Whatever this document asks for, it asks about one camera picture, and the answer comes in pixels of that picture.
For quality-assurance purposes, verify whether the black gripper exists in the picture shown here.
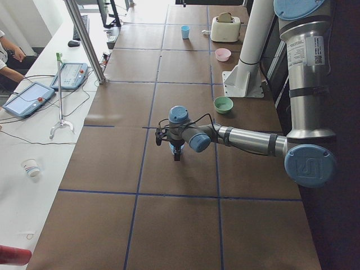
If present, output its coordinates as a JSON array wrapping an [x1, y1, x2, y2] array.
[[172, 140, 183, 161]]

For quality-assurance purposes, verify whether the blue cup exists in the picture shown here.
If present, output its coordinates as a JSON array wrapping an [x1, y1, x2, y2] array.
[[169, 142, 184, 155], [181, 25, 190, 39]]

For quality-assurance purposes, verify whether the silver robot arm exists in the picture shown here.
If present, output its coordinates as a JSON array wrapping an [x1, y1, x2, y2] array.
[[156, 1, 336, 188]]

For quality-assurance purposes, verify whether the green bowl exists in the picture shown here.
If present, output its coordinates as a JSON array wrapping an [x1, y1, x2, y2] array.
[[214, 96, 233, 114]]

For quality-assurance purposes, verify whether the pink bowl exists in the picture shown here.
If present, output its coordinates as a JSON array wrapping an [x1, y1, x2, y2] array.
[[215, 48, 232, 62]]

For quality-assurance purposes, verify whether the cream white toaster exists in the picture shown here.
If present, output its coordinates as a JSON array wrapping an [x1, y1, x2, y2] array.
[[210, 16, 241, 42]]

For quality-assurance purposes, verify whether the far blue teach pendant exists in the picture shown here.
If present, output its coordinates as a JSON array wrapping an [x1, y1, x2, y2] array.
[[50, 62, 88, 91]]

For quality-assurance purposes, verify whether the blue teach pendant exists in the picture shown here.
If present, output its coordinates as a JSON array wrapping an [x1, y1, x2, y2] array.
[[50, 62, 88, 91], [3, 82, 55, 118]]

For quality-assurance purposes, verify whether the toast slice in toaster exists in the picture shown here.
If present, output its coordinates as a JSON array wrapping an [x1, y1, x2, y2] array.
[[218, 12, 232, 23]]

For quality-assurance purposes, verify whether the black monitor stand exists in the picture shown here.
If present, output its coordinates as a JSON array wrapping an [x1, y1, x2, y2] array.
[[97, 0, 121, 29]]

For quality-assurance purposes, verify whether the white paper cup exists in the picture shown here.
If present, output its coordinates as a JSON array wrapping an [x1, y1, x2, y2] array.
[[21, 159, 41, 177]]

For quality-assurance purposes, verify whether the black computer mouse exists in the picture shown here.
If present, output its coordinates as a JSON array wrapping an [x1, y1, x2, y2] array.
[[67, 40, 80, 48]]

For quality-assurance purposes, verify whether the silver reacher grabber tool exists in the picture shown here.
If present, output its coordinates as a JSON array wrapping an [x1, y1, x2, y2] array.
[[49, 52, 75, 140]]

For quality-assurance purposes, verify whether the near blue teach pendant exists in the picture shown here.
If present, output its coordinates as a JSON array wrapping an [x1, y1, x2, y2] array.
[[3, 82, 55, 118]]

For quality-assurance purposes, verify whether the black keyboard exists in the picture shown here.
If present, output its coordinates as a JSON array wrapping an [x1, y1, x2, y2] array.
[[72, 14, 90, 41]]

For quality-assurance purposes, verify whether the seated person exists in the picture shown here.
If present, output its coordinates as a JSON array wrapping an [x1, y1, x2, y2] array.
[[1, 31, 37, 92]]

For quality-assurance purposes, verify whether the red cylinder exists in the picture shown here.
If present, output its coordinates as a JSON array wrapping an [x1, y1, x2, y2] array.
[[1, 245, 32, 266]]

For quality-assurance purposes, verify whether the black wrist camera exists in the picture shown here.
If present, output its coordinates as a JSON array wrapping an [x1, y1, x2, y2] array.
[[155, 128, 167, 146]]

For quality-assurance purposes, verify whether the black camera cable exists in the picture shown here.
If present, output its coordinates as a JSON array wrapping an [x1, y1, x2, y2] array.
[[157, 113, 234, 147]]

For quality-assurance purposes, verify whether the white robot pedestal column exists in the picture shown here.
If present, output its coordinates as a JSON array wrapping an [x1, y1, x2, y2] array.
[[222, 0, 275, 98]]

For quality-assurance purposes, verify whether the aluminium frame post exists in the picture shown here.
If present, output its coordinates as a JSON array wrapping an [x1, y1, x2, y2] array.
[[64, 0, 106, 84]]

